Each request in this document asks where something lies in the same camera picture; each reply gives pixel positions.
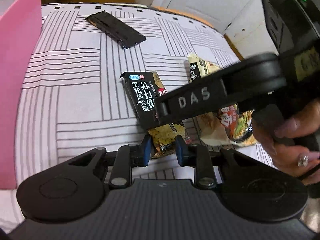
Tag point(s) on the yellow black snack packet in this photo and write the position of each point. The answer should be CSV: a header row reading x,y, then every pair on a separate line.
x,y
163,138

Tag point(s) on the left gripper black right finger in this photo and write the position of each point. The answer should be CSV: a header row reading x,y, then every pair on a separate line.
x,y
198,157

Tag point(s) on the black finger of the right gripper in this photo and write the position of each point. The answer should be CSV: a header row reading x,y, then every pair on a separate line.
x,y
196,98

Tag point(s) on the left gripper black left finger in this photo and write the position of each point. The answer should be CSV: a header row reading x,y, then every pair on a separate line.
x,y
125,159

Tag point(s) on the black nut snack bag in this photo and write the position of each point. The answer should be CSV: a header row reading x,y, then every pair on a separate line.
x,y
119,31

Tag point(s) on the black soda cracker box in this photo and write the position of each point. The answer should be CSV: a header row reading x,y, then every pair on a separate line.
x,y
143,89

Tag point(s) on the pink cardboard box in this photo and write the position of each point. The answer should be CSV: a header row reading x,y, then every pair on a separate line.
x,y
21,23

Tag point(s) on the beige noodle snack bag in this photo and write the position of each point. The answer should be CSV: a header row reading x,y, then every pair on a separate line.
x,y
227,126

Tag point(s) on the white door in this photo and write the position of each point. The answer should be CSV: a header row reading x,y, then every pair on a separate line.
x,y
220,2

